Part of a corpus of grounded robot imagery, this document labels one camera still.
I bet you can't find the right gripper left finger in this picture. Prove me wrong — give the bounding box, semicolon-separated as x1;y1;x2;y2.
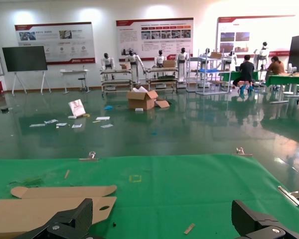
13;198;94;239

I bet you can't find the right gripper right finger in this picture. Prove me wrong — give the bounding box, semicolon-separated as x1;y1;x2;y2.
231;199;299;239

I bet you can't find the large open cardboard box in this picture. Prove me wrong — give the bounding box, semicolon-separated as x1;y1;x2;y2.
126;86;159;111

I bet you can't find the silver binder clip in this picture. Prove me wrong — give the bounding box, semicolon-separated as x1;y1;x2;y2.
277;186;299;208
232;146;254;158
79;151;100;163

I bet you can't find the short wooden stick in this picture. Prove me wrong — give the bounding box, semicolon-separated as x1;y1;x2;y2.
184;223;196;235

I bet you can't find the green table cloth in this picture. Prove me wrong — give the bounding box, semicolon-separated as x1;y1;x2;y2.
0;153;299;239

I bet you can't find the white pink paper bag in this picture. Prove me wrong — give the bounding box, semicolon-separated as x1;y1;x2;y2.
68;99;87;118

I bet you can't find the black stool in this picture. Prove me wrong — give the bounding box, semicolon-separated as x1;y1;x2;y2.
77;77;91;94

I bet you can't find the loose cardboard piece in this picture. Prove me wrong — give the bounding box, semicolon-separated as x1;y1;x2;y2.
154;98;170;109

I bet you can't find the small white desk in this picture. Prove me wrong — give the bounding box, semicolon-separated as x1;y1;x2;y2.
59;69;90;95

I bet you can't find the green covered table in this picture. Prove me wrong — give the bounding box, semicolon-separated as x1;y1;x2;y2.
265;73;299;104
218;71;260;93

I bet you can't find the metal workbench rack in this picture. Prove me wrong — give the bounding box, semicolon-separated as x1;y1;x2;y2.
100;68;133;97
146;66;179;94

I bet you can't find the seated person black shirt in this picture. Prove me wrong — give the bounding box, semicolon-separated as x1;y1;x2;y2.
232;54;255;95

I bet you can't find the seated person brown shirt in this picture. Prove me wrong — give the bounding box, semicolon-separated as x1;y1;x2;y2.
265;56;286;90

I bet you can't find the white metal shelf rack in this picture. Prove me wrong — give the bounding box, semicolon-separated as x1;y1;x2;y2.
196;48;233;95

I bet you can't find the grey metal shelf rack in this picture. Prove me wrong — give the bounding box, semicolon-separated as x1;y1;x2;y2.
185;56;202;93

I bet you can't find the dark screen on stand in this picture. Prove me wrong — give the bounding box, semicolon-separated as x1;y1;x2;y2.
1;45;52;95

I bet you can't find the white red wall poster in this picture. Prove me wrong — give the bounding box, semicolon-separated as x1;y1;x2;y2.
116;17;194;62
14;21;96;66
216;14;296;54

